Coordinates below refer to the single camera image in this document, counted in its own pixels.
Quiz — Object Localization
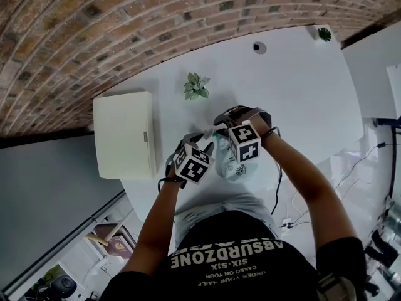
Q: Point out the small pale-leaf potted plant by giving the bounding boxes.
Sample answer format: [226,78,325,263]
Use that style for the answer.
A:
[183,71,211,101]

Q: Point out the black round device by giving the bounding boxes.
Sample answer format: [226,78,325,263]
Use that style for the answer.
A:
[49,275,77,295]

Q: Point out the translucent white printed pouch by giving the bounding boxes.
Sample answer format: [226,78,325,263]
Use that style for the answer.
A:
[212,132,259,182]

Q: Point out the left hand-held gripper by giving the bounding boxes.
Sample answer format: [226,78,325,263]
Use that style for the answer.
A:
[165,130,217,189]

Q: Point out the grey trousers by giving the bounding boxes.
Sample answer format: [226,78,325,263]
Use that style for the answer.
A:
[173,192,280,257]

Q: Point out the person's left forearm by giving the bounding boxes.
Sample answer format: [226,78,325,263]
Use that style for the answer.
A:
[124,167,186,275]

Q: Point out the white rectangular box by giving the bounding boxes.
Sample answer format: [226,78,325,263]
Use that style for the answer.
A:
[93,88,159,181]

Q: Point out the maroon booklet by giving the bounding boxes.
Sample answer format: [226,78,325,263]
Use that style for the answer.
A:
[104,235,135,260]

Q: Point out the person's right forearm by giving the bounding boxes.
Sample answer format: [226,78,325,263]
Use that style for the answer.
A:
[250,116,361,256]

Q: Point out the black printed t-shirt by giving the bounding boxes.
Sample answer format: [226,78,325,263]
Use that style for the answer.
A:
[99,210,368,301]

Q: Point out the thick black cable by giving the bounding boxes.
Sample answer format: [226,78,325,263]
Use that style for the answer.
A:
[387,125,398,201]

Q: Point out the thin black floor cable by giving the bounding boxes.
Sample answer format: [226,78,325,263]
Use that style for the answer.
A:
[331,142,387,191]

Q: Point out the small dark green potted plant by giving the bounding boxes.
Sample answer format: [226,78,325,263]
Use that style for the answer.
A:
[315,26,333,43]

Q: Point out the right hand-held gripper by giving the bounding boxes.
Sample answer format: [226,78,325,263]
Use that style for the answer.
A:
[213,105,273,165]

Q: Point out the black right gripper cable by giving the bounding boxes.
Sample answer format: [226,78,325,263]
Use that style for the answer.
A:
[262,125,284,215]

